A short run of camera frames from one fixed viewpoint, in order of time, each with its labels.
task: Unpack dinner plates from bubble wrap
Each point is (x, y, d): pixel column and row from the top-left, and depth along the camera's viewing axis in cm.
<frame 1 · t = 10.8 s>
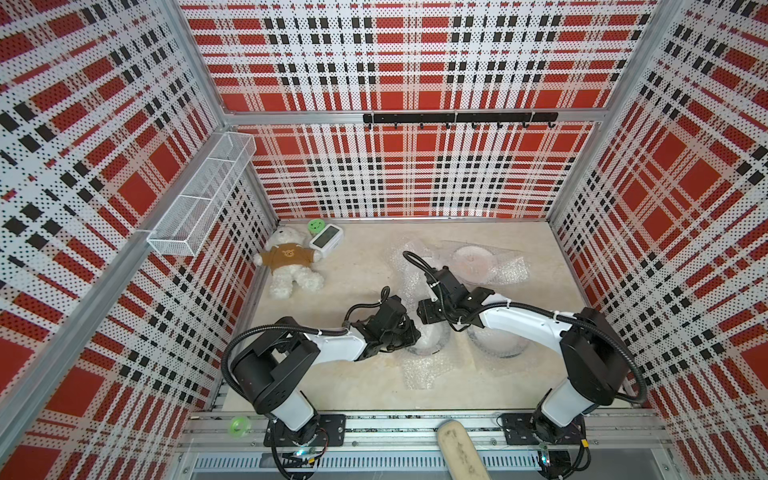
left hand: (424, 334, 88), fingers closed
right hand: (430, 309, 88), fingers open
green rimmed plate front: (432, 337, 91), on the table
pink plate in wrap: (473, 264, 109), on the table
beige teddy bear: (291, 261, 103), point 6 cm above the table
white green small device: (328, 239, 112), point 4 cm above the table
bubble wrap sheet front: (425, 372, 84), point 2 cm above the table

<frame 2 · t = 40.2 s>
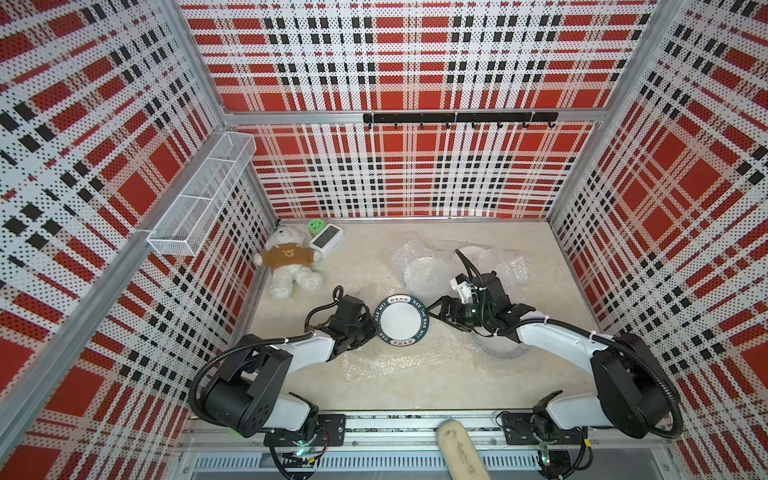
left hand: (384, 325, 91), fingers closed
right hand: (438, 316, 84), fingers open
green rimmed plate front: (401, 320, 97), on the table
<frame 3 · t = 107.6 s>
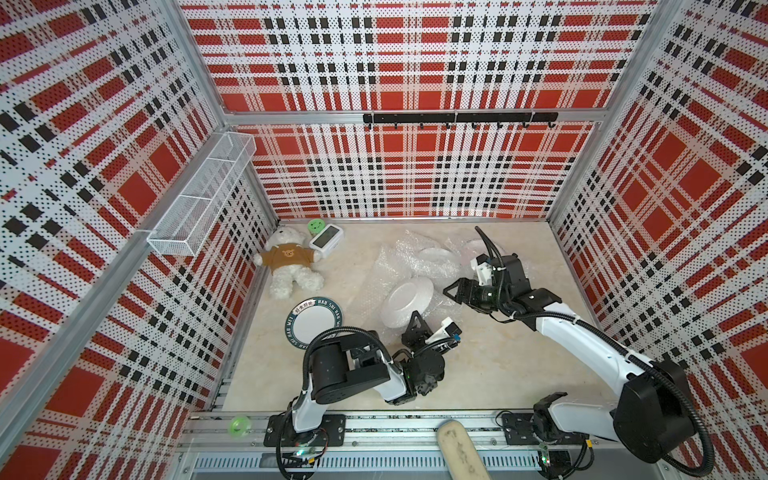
left hand: (416, 312, 84), fingers closed
right hand: (456, 296, 81), fingers open
green rimmed plate front: (309, 318, 95), on the table
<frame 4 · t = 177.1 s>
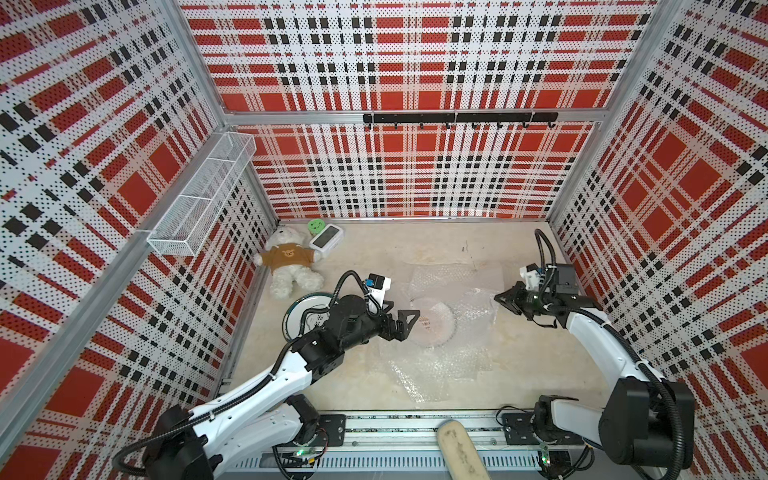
left hand: (409, 309, 74), fingers open
right hand: (497, 297, 83), fingers closed
